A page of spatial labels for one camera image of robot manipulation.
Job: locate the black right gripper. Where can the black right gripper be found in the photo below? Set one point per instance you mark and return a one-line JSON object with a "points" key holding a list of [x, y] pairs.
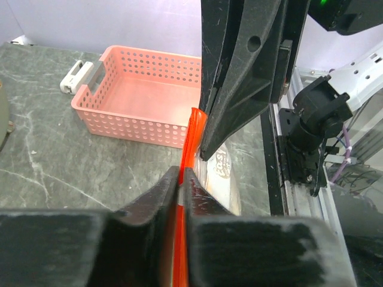
{"points": [[346, 17]]}

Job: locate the pink perforated plastic basket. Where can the pink perforated plastic basket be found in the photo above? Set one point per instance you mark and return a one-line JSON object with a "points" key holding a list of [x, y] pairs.
{"points": [[140, 95]]}

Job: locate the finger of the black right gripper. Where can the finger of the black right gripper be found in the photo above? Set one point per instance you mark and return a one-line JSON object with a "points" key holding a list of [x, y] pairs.
{"points": [[247, 86]]}

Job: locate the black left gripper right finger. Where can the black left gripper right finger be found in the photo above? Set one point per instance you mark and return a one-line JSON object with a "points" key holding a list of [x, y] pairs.
{"points": [[281, 251]]}

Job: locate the small white plastic clip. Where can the small white plastic clip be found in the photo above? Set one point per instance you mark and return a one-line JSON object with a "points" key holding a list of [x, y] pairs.
{"points": [[76, 77]]}

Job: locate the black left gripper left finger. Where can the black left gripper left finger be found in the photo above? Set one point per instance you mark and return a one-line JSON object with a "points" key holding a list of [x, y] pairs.
{"points": [[132, 246]]}

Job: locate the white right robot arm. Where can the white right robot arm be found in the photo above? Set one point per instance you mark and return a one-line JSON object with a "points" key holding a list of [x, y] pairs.
{"points": [[321, 108]]}

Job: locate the aluminium rail frame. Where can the aluminium rail frame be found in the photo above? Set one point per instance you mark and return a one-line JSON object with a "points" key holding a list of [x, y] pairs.
{"points": [[299, 184]]}

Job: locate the orange zip top bag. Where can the orange zip top bag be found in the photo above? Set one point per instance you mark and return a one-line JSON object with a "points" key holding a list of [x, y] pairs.
{"points": [[208, 196]]}

